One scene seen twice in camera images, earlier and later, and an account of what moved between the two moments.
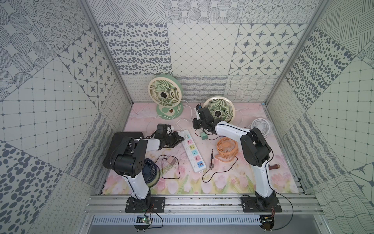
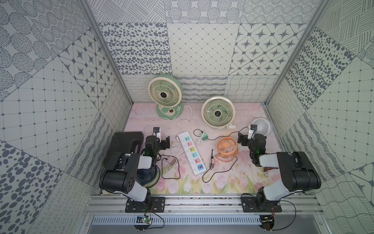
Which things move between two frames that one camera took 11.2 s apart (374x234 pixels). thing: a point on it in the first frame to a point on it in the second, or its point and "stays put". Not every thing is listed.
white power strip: [192, 152] stays put
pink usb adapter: [171, 160] stays put
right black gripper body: [198, 124] to [246, 142]
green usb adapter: [204, 136] stays put
